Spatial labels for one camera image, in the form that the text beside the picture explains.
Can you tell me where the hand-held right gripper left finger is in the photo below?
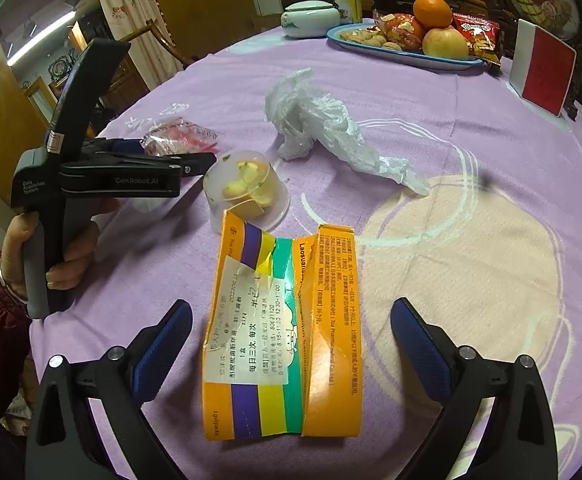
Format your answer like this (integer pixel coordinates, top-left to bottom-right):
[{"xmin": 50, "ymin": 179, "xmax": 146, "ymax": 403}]
[{"xmin": 25, "ymin": 298, "xmax": 194, "ymax": 480}]

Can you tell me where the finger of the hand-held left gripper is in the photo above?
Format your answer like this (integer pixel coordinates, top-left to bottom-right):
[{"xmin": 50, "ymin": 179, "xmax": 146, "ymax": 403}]
[
  {"xmin": 78, "ymin": 152, "xmax": 218, "ymax": 179},
  {"xmin": 83, "ymin": 137, "xmax": 144, "ymax": 157}
]

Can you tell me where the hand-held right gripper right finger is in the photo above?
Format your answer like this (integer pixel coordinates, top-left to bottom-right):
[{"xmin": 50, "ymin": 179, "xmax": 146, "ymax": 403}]
[{"xmin": 389, "ymin": 297, "xmax": 558, "ymax": 480}]

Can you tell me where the red clear plastic wrapper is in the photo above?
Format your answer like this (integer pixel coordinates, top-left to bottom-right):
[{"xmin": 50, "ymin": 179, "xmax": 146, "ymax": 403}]
[{"xmin": 140, "ymin": 116, "xmax": 218, "ymax": 157}]

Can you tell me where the orange medicine box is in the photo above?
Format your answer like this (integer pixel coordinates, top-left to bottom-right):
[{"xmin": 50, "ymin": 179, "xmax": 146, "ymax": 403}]
[{"xmin": 200, "ymin": 210, "xmax": 363, "ymax": 443}]

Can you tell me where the person's left hand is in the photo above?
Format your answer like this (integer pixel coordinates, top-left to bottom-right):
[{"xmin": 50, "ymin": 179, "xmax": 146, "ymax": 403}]
[{"xmin": 2, "ymin": 197, "xmax": 122, "ymax": 291}]

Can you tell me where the clear plastic jelly cup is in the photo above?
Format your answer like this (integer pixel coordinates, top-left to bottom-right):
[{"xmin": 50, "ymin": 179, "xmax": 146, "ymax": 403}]
[{"xmin": 203, "ymin": 150, "xmax": 291, "ymax": 234}]

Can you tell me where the purple printed tablecloth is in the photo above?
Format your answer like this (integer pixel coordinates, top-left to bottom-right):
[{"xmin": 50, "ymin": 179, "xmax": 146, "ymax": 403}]
[{"xmin": 28, "ymin": 17, "xmax": 582, "ymax": 480}]

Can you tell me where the wooden chair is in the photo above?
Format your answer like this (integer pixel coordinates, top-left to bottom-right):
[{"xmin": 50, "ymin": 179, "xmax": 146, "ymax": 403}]
[{"xmin": 116, "ymin": 25, "xmax": 197, "ymax": 68}]

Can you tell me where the floral curtain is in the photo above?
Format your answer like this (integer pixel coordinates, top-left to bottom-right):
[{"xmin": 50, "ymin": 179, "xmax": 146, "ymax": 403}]
[{"xmin": 93, "ymin": 0, "xmax": 184, "ymax": 76}]

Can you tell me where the clear crumpled plastic bag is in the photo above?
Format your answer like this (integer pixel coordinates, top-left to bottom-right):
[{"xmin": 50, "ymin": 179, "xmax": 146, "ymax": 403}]
[{"xmin": 264, "ymin": 70, "xmax": 431, "ymax": 196}]

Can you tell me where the wooden door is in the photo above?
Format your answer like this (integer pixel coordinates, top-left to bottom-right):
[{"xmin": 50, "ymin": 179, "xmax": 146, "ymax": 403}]
[{"xmin": 143, "ymin": 0, "xmax": 262, "ymax": 61}]

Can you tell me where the white ceramic pot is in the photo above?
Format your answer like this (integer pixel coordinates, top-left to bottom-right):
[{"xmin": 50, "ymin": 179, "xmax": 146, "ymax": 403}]
[{"xmin": 281, "ymin": 1, "xmax": 340, "ymax": 39}]

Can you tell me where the pile of twisted biscuits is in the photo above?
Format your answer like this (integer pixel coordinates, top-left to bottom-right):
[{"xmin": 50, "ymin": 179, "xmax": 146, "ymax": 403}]
[{"xmin": 338, "ymin": 27, "xmax": 388, "ymax": 48}]

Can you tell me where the clear pastry pack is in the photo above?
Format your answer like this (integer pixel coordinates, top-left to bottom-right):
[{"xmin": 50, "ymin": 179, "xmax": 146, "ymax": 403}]
[{"xmin": 373, "ymin": 10, "xmax": 427, "ymax": 51}]

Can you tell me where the blue oval plate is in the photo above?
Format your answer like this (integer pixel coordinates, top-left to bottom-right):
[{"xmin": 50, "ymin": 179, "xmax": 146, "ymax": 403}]
[{"xmin": 326, "ymin": 24, "xmax": 486, "ymax": 72}]

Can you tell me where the yellow apple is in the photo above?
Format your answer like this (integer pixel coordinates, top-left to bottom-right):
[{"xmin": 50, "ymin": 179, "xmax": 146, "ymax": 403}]
[{"xmin": 422, "ymin": 26, "xmax": 470, "ymax": 59}]

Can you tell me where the large orange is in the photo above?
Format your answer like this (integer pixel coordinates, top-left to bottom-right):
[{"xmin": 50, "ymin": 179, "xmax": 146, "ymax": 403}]
[{"xmin": 413, "ymin": 0, "xmax": 454, "ymax": 29}]

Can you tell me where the red white tissue box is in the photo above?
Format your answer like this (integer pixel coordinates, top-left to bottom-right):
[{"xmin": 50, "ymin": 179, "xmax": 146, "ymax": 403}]
[{"xmin": 508, "ymin": 18, "xmax": 577, "ymax": 118}]

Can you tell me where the red snack packet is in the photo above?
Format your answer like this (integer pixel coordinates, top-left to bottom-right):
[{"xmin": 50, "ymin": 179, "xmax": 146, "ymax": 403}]
[{"xmin": 452, "ymin": 11, "xmax": 503, "ymax": 66}]

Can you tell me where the silver bracelet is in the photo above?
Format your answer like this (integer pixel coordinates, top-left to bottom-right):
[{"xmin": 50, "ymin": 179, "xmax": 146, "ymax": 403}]
[{"xmin": 0, "ymin": 259, "xmax": 29, "ymax": 306}]

